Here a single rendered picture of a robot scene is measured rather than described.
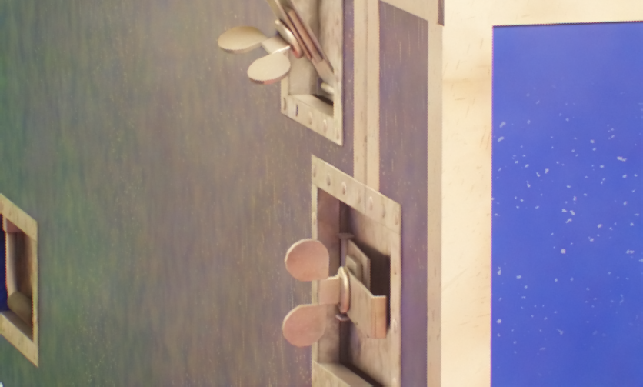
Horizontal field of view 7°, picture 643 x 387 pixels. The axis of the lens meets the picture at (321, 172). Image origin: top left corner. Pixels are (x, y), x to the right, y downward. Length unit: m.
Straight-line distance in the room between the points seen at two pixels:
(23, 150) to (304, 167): 0.77
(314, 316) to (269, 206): 0.15
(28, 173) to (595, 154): 1.03
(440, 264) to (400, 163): 0.08
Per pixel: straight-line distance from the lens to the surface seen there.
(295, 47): 2.64
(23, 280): 3.53
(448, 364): 2.43
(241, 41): 2.65
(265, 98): 2.75
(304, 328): 2.62
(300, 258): 2.60
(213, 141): 2.88
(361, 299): 2.57
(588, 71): 2.43
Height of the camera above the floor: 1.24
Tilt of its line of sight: 9 degrees down
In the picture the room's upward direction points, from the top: straight up
